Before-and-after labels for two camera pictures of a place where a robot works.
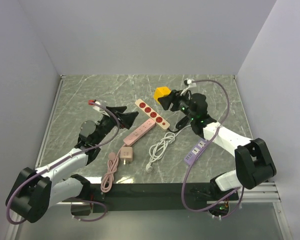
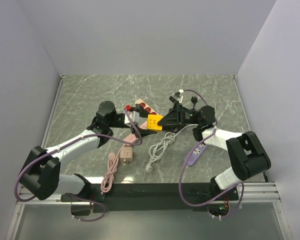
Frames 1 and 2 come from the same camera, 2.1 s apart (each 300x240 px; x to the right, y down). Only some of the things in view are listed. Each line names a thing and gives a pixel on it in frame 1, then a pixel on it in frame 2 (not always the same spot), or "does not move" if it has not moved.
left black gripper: [127, 119] to [134, 128]
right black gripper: [174, 97] to [174, 120]
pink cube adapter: [126, 154] does not move
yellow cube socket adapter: [161, 91] to [152, 122]
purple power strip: [191, 158] does not move
